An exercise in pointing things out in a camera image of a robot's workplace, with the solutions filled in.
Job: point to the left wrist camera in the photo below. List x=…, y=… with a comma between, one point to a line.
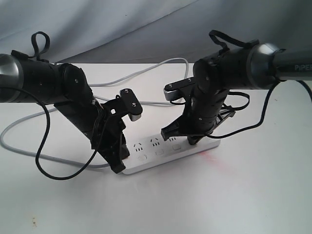
x=132, y=105

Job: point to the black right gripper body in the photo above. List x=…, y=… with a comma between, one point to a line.
x=201, y=110

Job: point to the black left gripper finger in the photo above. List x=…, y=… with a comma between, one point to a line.
x=124, y=152
x=112, y=156

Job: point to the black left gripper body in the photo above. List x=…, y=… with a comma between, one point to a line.
x=108, y=124

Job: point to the white five-outlet power strip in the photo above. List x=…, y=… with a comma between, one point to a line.
x=152, y=151

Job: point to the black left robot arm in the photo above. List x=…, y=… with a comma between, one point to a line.
x=65, y=86

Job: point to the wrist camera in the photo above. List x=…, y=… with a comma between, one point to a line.
x=179, y=89
x=132, y=105

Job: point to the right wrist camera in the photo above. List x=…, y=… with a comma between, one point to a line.
x=179, y=89

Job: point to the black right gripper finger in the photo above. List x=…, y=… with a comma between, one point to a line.
x=195, y=136
x=174, y=129

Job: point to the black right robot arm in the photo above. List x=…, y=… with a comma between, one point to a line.
x=261, y=67

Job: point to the grey backdrop cloth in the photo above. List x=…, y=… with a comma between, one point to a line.
x=138, y=31

